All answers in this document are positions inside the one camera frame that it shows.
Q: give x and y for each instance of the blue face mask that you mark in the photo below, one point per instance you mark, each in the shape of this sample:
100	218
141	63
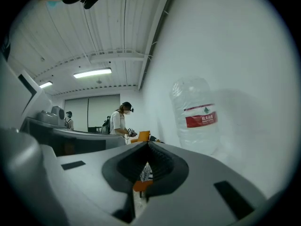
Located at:
53	4

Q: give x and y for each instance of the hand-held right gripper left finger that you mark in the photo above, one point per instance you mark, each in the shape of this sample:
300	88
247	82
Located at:
98	192

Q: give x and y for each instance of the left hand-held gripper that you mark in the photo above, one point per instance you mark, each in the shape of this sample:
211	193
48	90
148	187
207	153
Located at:
14	98

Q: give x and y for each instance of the large clear water bottle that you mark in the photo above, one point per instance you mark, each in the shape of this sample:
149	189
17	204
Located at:
195	116

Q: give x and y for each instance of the grey window blind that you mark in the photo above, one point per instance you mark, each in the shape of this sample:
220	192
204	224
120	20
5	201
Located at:
103	109
76	112

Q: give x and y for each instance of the long ceiling light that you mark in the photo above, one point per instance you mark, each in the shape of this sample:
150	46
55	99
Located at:
45	84
92	72

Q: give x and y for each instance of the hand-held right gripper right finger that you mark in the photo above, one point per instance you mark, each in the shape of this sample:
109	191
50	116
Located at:
192	187

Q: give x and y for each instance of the dark striped blanket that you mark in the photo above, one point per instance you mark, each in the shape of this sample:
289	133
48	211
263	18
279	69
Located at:
155	139

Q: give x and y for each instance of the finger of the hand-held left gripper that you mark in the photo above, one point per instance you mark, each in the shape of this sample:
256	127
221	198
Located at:
94	136

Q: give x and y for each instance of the white striped throw blanket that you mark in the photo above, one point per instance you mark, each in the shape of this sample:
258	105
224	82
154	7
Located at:
147	173

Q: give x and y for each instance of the orange cushion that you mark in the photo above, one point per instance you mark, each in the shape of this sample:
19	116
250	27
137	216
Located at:
144	136

